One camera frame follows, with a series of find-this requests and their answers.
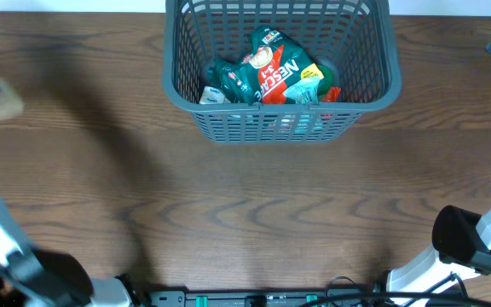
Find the orange spaghetti packet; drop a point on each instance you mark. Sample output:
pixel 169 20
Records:
pixel 332 94

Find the light green tissue pack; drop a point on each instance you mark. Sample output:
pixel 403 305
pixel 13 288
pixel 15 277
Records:
pixel 304 92

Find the clear bag of tissue packs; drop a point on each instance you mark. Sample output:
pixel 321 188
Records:
pixel 212 96

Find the green Nescafe coffee bag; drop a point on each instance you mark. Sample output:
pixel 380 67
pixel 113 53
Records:
pixel 274 64

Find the green lid jar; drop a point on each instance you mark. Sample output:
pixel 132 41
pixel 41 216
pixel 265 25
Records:
pixel 326 82

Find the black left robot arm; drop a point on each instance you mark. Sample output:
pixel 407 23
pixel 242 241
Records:
pixel 30 276

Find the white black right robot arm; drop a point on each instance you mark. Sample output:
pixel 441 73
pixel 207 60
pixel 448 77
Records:
pixel 449 91

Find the grey plastic basket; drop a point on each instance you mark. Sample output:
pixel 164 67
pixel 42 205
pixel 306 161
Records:
pixel 355 40

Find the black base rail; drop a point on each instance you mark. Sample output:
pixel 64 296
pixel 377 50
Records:
pixel 178 298

